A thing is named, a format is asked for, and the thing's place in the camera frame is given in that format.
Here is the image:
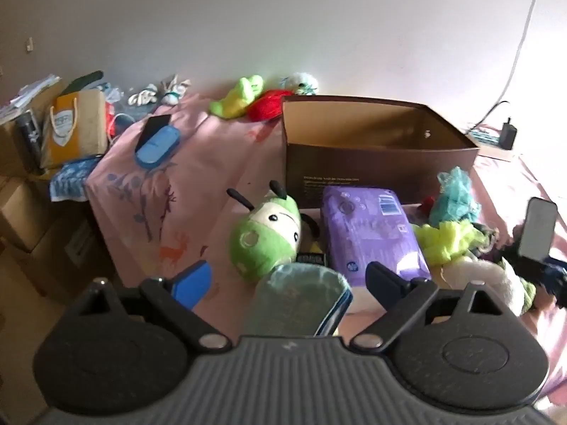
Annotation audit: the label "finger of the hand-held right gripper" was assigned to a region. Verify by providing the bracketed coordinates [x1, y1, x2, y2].
[516, 197, 560, 261]

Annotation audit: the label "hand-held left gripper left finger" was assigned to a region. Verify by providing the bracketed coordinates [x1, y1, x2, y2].
[84, 260, 233, 351]

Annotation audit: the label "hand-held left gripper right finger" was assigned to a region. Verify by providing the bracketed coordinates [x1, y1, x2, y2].
[350, 261, 510, 352]

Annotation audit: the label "purple plastic packet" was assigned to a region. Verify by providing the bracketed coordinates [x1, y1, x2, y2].
[320, 185, 432, 315]

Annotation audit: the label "grey striped sock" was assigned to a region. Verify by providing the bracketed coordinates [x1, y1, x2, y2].
[470, 222, 501, 253]

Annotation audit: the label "white fluffy plush toy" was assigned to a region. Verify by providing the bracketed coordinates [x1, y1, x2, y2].
[440, 257, 526, 317]

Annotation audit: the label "yellow towel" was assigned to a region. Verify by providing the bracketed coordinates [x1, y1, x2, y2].
[414, 221, 490, 266]

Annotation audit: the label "green bee plush toy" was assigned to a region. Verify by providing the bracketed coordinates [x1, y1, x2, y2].
[227, 181, 322, 283]

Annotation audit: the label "teal mesh bath sponge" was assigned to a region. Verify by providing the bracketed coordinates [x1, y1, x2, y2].
[429, 167, 481, 226]

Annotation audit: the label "teal fabric pouch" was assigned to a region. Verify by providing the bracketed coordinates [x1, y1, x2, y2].
[243, 263, 354, 337]

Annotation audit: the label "brown cardboard box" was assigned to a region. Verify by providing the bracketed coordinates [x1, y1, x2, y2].
[282, 95, 481, 209]

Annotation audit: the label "black charger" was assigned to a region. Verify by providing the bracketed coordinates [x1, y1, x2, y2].
[500, 117, 518, 150]

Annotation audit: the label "white power strip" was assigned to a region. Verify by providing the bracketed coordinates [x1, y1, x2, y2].
[465, 126, 517, 161]

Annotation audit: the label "pink printed bed sheet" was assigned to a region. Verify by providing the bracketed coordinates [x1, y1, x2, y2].
[86, 82, 567, 412]

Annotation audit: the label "blue glasses case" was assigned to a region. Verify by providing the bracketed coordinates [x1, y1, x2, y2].
[134, 125, 181, 171]

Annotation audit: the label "blue patterned cloth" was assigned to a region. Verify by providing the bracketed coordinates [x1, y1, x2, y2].
[49, 155, 100, 202]

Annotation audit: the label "black phone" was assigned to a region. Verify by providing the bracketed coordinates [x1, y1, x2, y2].
[135, 114, 173, 151]

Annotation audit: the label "stacked cardboard boxes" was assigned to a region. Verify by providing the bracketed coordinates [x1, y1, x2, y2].
[0, 176, 117, 304]

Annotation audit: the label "green frog plush toy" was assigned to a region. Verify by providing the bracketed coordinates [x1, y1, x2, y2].
[209, 75, 265, 120]

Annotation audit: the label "red plush toy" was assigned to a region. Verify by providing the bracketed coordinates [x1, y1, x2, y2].
[246, 89, 295, 122]

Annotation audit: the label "white cotton glove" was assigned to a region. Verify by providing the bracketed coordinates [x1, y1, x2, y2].
[128, 83, 159, 107]

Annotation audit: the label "white bundle with green tie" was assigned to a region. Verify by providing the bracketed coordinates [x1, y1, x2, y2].
[159, 74, 192, 106]

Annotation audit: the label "brown paper bag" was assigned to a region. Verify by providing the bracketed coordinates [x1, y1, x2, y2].
[42, 89, 109, 169]

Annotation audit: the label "blue blister pack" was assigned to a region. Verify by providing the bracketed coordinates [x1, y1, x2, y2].
[100, 80, 125, 102]

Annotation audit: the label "white panda plush toy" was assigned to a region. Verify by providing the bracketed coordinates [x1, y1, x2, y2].
[279, 72, 320, 96]

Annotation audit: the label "black bottle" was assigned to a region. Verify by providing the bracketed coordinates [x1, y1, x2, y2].
[15, 110, 45, 173]

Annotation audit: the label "dark green flat object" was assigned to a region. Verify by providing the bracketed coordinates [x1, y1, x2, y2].
[66, 70, 105, 94]

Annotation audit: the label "pile of papers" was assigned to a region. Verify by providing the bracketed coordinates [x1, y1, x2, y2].
[0, 75, 63, 118]

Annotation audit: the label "black charger cable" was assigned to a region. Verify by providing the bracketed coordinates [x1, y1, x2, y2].
[476, 100, 511, 131]

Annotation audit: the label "white cord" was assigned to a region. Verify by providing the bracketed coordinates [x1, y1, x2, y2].
[110, 114, 134, 143]

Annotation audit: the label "grey power cable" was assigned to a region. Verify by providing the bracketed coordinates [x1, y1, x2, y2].
[498, 0, 539, 104]

